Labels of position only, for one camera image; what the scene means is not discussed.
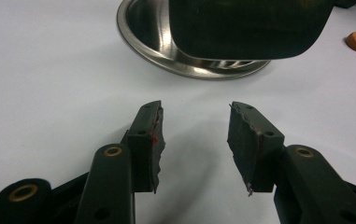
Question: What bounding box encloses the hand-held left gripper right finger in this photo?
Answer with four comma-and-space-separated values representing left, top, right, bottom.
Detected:
226, 101, 356, 224

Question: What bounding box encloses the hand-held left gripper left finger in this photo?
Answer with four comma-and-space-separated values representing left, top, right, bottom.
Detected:
76, 100, 166, 224

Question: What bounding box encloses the steel utensil rack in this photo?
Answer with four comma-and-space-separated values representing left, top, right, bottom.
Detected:
116, 0, 272, 81

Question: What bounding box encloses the steel utensil with wooden handle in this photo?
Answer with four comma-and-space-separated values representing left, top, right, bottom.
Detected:
168, 0, 336, 61

